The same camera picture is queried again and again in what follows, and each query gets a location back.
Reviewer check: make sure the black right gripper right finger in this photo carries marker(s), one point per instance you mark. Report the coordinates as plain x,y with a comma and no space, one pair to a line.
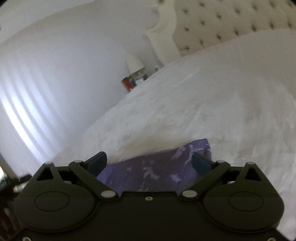
241,198

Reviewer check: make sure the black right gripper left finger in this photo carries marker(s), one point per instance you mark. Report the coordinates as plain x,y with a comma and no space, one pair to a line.
57,198

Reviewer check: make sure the dark purple patterned garment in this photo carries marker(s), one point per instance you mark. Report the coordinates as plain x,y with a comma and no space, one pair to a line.
169,170

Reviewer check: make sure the white bed duvet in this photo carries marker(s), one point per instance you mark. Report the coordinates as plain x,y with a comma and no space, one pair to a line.
240,96

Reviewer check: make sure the white sheer curtain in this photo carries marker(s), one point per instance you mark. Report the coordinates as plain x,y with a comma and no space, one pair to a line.
48,95

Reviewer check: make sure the white table lamp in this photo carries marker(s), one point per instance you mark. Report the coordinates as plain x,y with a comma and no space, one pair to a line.
133,64

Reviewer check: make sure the white tufted headboard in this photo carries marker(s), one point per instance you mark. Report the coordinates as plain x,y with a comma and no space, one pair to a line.
187,27

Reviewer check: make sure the red picture frame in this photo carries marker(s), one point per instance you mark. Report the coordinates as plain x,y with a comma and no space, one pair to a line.
129,83

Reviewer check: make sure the small clock frame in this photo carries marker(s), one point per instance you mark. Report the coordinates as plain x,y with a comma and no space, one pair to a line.
139,77

